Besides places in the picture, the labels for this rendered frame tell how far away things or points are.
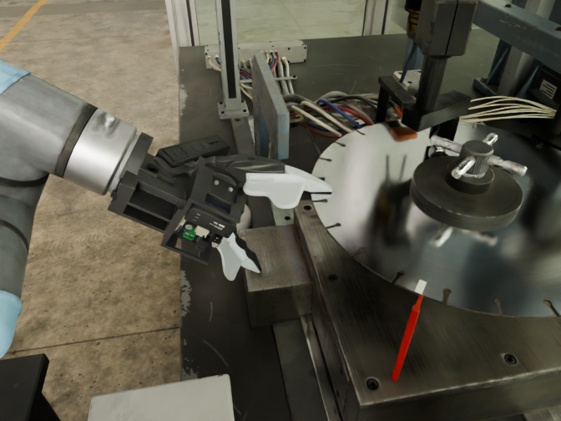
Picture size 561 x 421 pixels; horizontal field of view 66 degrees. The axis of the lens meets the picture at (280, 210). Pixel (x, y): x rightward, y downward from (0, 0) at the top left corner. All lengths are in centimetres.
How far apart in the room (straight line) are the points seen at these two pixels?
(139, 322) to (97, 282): 27
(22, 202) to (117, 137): 11
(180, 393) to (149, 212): 16
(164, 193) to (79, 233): 160
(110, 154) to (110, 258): 144
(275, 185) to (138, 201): 13
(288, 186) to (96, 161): 18
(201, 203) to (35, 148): 15
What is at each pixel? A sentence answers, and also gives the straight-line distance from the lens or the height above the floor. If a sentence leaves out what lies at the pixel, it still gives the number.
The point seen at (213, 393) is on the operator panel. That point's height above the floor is 90.
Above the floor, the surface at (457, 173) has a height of 100.
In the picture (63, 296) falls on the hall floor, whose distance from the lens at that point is 177.
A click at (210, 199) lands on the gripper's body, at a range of 42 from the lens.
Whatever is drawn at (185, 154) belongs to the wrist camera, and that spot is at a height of 98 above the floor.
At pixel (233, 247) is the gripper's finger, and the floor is 87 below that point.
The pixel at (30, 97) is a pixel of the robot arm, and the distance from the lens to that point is 43.
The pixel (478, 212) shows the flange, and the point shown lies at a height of 96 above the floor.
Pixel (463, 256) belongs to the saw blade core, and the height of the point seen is 95.
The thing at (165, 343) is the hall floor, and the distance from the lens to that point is 152.
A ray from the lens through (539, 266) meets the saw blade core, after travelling 45.
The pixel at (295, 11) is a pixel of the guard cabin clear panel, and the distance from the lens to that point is 161.
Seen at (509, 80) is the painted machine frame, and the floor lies 81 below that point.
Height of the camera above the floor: 123
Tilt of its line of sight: 39 degrees down
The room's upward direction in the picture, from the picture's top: straight up
